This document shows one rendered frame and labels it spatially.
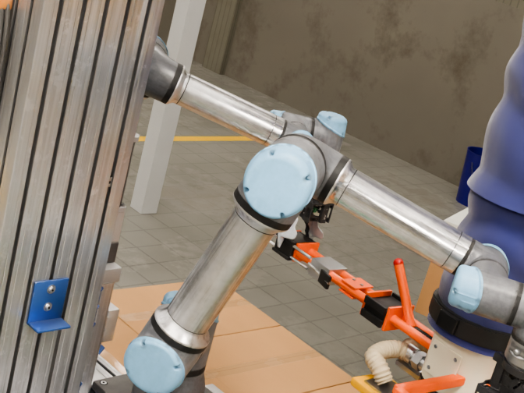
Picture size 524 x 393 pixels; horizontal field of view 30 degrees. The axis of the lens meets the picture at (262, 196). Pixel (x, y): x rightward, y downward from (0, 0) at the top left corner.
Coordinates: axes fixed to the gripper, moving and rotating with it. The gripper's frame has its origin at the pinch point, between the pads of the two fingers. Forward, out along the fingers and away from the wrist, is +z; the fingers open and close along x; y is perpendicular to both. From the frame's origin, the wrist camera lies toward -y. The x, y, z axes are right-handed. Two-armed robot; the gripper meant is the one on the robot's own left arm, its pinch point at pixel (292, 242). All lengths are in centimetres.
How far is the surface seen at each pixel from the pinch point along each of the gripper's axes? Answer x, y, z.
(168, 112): 151, -295, 57
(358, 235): 298, -257, 123
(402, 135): 494, -423, 103
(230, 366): 31, -46, 68
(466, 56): 499, -384, 16
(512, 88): -8, 57, -59
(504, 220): -8, 64, -35
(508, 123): -10, 59, -53
